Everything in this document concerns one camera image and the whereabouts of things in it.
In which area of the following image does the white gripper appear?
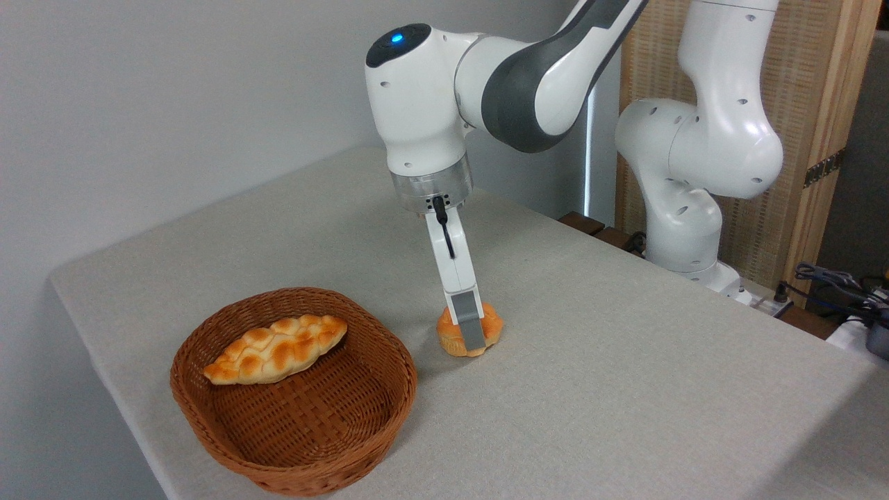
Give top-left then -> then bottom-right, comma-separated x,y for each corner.
422,207 -> 485,351

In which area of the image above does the round orange bread bun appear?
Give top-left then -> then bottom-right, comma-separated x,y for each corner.
436,302 -> 504,358

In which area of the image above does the brown woven wicker basket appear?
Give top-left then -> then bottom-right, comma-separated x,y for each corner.
169,287 -> 418,497

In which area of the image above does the long braided bread loaf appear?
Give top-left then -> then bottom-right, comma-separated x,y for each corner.
203,314 -> 348,386

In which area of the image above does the dark wooden base board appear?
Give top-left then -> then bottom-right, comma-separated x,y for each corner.
559,212 -> 648,259

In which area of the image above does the grey tablecloth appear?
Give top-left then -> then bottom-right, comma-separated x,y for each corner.
49,146 -> 889,500

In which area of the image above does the metal screen hinge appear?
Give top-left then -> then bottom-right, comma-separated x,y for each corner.
804,148 -> 847,188

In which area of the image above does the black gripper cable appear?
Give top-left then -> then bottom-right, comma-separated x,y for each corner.
432,196 -> 457,260

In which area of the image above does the bundle of dark cables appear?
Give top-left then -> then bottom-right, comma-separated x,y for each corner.
794,262 -> 889,322

